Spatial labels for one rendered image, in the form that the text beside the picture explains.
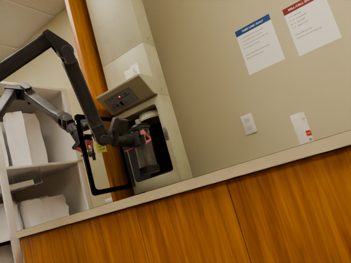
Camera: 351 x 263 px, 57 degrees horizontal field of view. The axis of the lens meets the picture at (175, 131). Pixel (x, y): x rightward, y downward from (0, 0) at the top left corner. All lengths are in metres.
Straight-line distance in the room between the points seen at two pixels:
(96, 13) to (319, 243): 1.66
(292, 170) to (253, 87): 0.88
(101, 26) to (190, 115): 0.75
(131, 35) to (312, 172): 1.20
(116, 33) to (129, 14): 0.13
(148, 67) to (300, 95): 0.81
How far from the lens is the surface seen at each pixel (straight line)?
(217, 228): 1.23
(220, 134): 1.95
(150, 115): 1.72
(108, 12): 2.01
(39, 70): 3.22
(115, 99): 1.75
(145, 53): 1.75
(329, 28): 1.85
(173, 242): 1.35
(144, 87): 1.64
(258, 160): 1.09
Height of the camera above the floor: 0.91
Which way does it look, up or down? 10 degrees up
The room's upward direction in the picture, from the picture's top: 16 degrees counter-clockwise
